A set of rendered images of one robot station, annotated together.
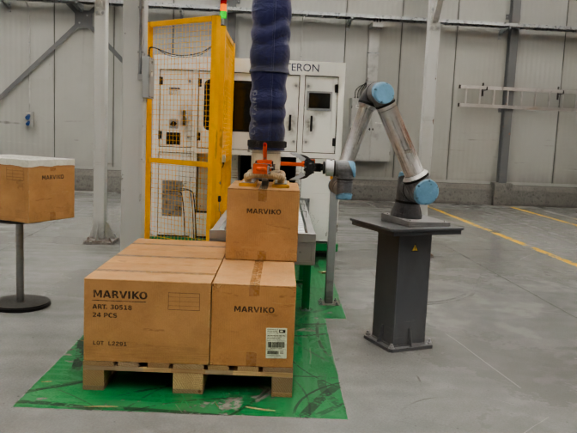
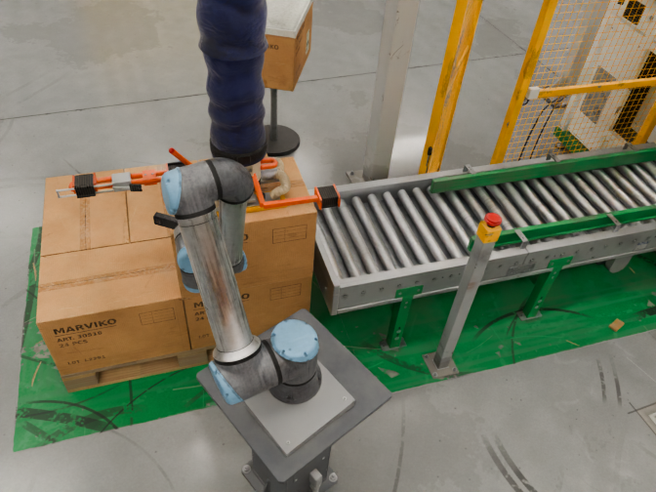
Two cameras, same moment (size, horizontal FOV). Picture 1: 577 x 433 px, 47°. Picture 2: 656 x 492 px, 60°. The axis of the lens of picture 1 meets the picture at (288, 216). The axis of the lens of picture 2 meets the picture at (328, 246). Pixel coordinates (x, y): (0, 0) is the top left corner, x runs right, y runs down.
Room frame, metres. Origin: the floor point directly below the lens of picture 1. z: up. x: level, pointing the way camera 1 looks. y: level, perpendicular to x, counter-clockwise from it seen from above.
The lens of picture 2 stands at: (3.71, -1.75, 2.51)
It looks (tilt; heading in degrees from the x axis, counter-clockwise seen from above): 45 degrees down; 70
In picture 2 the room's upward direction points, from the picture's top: 5 degrees clockwise
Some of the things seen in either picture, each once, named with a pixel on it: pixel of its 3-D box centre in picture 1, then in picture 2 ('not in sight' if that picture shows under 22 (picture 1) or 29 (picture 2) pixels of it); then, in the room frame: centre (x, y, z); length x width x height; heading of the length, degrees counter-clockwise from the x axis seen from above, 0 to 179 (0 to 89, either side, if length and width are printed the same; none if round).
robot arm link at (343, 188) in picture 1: (343, 188); (197, 273); (3.74, -0.30, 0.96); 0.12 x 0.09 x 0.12; 13
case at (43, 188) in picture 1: (19, 186); (273, 37); (4.49, 1.82, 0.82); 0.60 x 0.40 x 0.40; 64
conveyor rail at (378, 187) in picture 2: (227, 222); (490, 179); (5.50, 0.50, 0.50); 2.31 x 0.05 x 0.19; 1
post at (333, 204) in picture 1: (331, 237); (462, 304); (4.92, -0.33, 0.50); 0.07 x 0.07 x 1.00; 1
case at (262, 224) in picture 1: (264, 218); (238, 225); (3.96, 0.15, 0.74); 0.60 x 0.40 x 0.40; 1
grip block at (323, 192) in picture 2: not in sight; (327, 196); (4.28, -0.11, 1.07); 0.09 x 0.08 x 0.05; 90
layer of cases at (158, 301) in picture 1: (203, 293); (175, 251); (3.67, 0.45, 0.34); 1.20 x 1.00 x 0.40; 1
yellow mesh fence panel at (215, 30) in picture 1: (178, 155); (456, 62); (5.33, 0.90, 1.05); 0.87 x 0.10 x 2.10; 53
